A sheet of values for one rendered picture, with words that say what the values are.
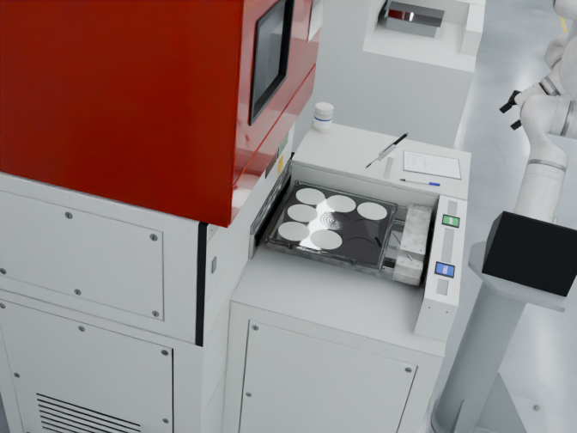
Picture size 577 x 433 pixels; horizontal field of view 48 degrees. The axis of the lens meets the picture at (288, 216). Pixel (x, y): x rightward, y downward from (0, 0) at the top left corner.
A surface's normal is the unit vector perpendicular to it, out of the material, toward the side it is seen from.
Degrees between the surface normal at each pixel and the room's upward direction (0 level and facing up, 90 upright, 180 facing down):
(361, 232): 0
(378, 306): 0
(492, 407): 90
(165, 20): 90
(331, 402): 90
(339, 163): 0
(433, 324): 90
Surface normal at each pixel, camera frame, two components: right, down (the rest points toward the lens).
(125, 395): -0.27, 0.54
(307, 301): 0.10, -0.81
